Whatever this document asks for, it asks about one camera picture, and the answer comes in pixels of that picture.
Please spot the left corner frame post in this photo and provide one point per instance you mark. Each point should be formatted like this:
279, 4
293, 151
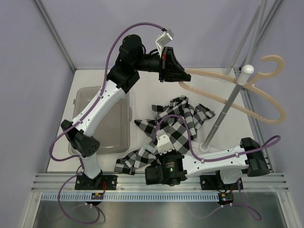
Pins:
54, 33

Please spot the white garment rack stand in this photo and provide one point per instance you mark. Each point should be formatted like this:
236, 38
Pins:
246, 71

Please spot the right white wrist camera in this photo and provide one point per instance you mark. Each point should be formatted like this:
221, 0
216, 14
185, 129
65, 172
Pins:
164, 145

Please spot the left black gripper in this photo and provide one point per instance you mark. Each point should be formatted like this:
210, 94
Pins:
169, 70

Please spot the corner frame post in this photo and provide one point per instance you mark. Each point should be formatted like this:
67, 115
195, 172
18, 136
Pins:
261, 35
54, 33

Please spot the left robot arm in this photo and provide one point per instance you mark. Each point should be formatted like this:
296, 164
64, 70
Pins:
119, 80

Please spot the black white checkered shirt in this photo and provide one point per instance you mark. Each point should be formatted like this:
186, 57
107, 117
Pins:
173, 127

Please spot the clear plastic bin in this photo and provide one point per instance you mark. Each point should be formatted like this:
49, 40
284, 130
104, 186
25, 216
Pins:
113, 131

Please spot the beige wooden hanger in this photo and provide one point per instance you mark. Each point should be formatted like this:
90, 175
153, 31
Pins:
249, 85

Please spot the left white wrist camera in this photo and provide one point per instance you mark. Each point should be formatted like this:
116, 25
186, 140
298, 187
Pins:
163, 39

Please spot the right corner frame post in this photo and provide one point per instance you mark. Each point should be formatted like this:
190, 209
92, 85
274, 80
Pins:
261, 35

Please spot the white slotted cable duct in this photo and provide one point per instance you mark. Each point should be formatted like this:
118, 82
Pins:
132, 197

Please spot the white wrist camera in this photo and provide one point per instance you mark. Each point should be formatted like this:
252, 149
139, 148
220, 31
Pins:
164, 145
163, 39

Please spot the aluminium mounting rail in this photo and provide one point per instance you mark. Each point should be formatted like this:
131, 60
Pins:
125, 183

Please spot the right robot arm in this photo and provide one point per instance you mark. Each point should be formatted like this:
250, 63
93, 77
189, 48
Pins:
229, 164

